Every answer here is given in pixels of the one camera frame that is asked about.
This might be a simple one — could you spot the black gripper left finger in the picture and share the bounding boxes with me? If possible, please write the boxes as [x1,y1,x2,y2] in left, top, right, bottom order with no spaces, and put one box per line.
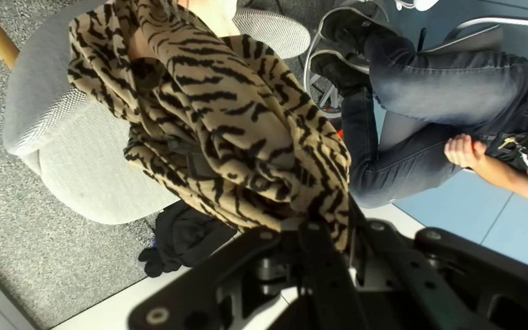
[299,218,371,330]

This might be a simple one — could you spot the person bare hand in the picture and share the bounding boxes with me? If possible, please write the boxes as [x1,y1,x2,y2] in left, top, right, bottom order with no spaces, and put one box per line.
[444,134,492,172]

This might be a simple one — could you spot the tiger print cloth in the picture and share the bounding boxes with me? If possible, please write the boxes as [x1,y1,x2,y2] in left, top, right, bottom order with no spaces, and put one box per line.
[66,0,354,253]

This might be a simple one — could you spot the grey upholstered chair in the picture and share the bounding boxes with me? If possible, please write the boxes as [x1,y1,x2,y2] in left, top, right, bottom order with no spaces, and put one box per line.
[0,0,312,227]

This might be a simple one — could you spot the person legs blue jeans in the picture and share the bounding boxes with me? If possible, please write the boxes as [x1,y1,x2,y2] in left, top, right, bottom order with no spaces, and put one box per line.
[339,35,528,209]

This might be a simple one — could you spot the white plastic storage box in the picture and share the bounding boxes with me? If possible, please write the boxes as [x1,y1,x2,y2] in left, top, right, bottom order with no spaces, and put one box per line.
[52,203,426,330]

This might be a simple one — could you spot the person bare forearm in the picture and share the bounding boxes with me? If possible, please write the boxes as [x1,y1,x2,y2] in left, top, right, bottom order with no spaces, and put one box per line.
[473,152,528,222]

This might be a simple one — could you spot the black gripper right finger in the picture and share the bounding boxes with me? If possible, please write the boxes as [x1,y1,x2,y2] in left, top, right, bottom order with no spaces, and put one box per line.
[343,200,481,330]

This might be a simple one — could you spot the black shoe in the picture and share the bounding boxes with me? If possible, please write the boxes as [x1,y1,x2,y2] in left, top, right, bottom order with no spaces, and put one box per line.
[308,51,371,97]
[321,7,394,57]

